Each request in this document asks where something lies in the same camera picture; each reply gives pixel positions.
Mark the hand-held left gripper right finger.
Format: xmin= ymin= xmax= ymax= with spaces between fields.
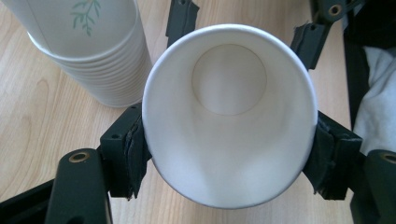
xmin=302 ymin=110 xmax=364 ymax=201

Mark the single leaf-print paper cup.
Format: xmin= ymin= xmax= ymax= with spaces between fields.
xmin=141 ymin=23 xmax=319 ymax=210

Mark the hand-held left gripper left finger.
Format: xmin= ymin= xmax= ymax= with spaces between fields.
xmin=99 ymin=103 xmax=153 ymax=200

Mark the white cloth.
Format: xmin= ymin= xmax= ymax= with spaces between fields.
xmin=353 ymin=46 xmax=396 ymax=155

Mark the stack of white paper cups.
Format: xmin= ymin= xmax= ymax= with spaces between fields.
xmin=1 ymin=0 xmax=153 ymax=108

